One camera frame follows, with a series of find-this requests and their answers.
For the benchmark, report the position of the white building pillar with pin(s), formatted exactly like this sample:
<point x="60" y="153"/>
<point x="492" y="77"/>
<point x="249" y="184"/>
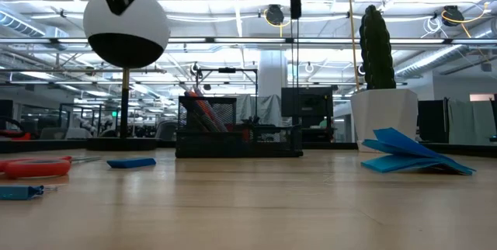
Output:
<point x="272" y="71"/>

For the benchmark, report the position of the white globe table lamp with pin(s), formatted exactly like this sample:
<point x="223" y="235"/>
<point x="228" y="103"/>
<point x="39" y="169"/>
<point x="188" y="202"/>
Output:
<point x="149" y="21"/>

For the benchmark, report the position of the black aluminium table frame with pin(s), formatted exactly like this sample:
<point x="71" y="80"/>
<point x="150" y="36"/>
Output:
<point x="46" y="146"/>

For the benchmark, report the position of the black cabinet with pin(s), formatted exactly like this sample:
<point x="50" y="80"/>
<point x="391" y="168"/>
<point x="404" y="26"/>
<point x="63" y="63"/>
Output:
<point x="433" y="122"/>

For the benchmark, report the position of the black monitor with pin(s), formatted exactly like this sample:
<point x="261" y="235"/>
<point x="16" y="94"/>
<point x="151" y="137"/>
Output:
<point x="306" y="102"/>

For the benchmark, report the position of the black mesh desk organizer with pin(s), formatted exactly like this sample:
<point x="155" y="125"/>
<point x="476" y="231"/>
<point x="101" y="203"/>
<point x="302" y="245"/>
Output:
<point x="233" y="145"/>

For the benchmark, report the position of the grey cloth cover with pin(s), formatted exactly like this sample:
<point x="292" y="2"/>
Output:
<point x="268" y="110"/>
<point x="471" y="123"/>

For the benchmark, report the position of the blue eraser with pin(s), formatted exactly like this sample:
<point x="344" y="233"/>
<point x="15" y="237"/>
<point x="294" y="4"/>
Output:
<point x="131" y="163"/>

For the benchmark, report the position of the orange highlighter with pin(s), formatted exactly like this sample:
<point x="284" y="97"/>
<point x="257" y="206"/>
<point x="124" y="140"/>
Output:
<point x="202" y="110"/>

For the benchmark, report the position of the small blue binder clip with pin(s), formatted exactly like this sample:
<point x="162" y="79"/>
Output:
<point x="17" y="192"/>

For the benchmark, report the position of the green cactus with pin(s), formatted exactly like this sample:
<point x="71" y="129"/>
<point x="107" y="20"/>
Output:
<point x="376" y="48"/>

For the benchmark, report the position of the black background rig frame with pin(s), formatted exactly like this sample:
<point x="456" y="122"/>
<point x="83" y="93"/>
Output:
<point x="227" y="70"/>

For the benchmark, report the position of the blue sticky note pad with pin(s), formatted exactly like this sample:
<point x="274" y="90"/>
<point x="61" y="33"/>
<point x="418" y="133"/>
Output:
<point x="407" y="153"/>

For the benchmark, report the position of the white hexagonal plant pot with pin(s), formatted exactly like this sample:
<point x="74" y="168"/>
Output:
<point x="384" y="118"/>

